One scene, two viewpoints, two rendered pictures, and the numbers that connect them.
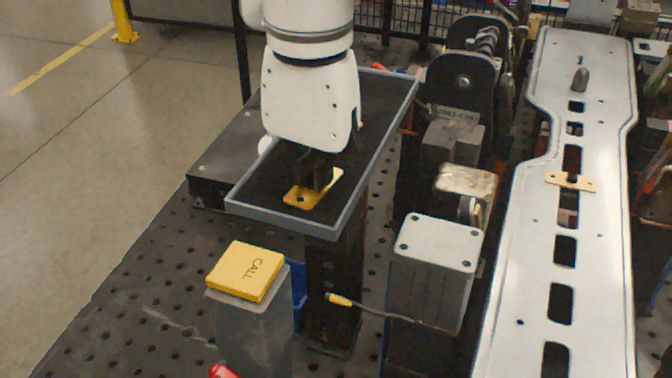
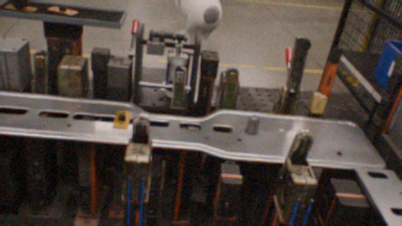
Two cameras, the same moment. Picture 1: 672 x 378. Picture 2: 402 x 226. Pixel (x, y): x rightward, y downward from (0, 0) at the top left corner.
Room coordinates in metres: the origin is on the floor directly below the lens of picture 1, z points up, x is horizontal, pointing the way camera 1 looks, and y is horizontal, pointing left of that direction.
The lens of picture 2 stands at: (0.50, -1.25, 1.54)
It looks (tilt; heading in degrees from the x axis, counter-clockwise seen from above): 30 degrees down; 64
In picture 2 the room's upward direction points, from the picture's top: 8 degrees clockwise
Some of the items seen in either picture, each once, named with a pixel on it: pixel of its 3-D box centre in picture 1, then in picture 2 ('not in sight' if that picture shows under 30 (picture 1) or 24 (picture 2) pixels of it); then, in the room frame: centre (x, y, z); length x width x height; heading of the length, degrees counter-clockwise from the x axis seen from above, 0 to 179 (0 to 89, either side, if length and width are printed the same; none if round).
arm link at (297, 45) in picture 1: (307, 30); not in sight; (0.50, 0.02, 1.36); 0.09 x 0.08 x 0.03; 61
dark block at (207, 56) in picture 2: not in sight; (202, 115); (1.00, -0.28, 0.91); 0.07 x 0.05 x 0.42; 69
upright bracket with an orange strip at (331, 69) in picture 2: not in sight; (313, 124); (1.29, -0.46, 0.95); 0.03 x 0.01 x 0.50; 159
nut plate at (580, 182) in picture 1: (571, 178); (122, 117); (0.71, -0.40, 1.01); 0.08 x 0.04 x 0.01; 69
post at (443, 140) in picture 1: (426, 228); (100, 108); (0.70, -0.17, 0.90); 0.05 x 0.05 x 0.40; 69
